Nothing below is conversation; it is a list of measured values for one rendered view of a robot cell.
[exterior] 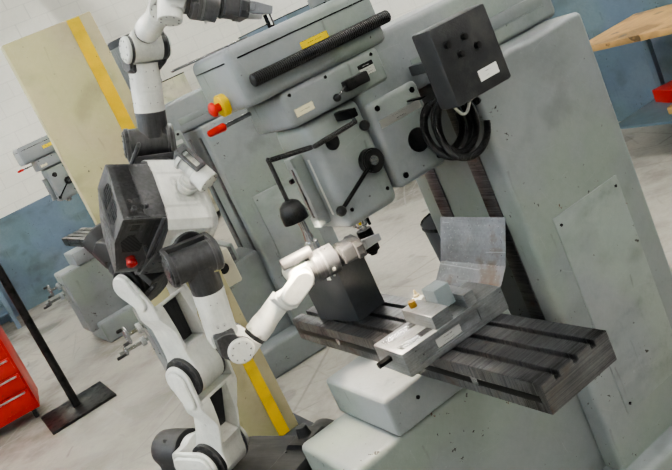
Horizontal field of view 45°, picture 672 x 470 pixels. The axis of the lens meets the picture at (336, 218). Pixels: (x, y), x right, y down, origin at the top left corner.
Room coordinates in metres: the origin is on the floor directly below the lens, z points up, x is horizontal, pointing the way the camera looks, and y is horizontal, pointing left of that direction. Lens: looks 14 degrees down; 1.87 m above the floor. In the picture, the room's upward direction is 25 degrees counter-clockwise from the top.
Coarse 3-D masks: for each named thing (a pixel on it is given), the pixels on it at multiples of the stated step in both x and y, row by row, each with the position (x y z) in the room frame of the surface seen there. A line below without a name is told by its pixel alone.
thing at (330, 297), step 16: (352, 272) 2.44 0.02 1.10; (368, 272) 2.47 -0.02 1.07; (320, 288) 2.52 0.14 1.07; (336, 288) 2.45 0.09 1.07; (352, 288) 2.42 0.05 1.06; (368, 288) 2.46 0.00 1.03; (320, 304) 2.55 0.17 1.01; (336, 304) 2.48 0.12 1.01; (352, 304) 2.41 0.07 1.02; (368, 304) 2.44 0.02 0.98; (352, 320) 2.44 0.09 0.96
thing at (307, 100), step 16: (352, 64) 2.20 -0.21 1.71; (368, 64) 2.22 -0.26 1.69; (320, 80) 2.16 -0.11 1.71; (336, 80) 2.18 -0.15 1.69; (384, 80) 2.25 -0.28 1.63; (288, 96) 2.11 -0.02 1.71; (304, 96) 2.13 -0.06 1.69; (320, 96) 2.15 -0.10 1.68; (352, 96) 2.19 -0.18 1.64; (256, 112) 2.26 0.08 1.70; (272, 112) 2.17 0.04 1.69; (288, 112) 2.11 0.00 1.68; (304, 112) 2.12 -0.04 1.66; (320, 112) 2.14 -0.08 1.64; (256, 128) 2.30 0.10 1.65; (272, 128) 2.21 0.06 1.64; (288, 128) 2.14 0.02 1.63
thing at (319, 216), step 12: (300, 156) 2.20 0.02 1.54; (288, 168) 2.21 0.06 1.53; (300, 168) 2.20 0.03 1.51; (300, 180) 2.19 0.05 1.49; (312, 180) 2.20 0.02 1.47; (300, 192) 2.22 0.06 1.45; (312, 192) 2.20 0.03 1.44; (312, 204) 2.19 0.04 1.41; (312, 216) 2.21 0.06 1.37; (324, 216) 2.20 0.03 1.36
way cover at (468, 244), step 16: (448, 224) 2.52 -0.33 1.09; (464, 224) 2.45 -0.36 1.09; (480, 224) 2.38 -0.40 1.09; (496, 224) 2.31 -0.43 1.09; (448, 240) 2.51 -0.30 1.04; (464, 240) 2.44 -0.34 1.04; (480, 240) 2.37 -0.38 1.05; (496, 240) 2.30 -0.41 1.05; (448, 256) 2.50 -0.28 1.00; (464, 256) 2.43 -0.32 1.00; (480, 256) 2.36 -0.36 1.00; (496, 256) 2.29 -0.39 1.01; (448, 272) 2.48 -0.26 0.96; (464, 272) 2.41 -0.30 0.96; (480, 272) 2.34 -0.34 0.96; (496, 272) 2.27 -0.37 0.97
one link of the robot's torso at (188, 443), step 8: (184, 440) 2.63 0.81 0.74; (192, 440) 2.62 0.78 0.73; (248, 440) 2.59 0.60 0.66; (184, 448) 2.59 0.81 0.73; (192, 448) 2.61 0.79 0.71; (176, 456) 2.57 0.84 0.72; (184, 456) 2.54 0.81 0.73; (192, 456) 2.51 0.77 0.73; (200, 456) 2.48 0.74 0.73; (176, 464) 2.57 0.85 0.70; (184, 464) 2.54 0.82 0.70; (192, 464) 2.51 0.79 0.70; (200, 464) 2.48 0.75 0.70; (208, 464) 2.47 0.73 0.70
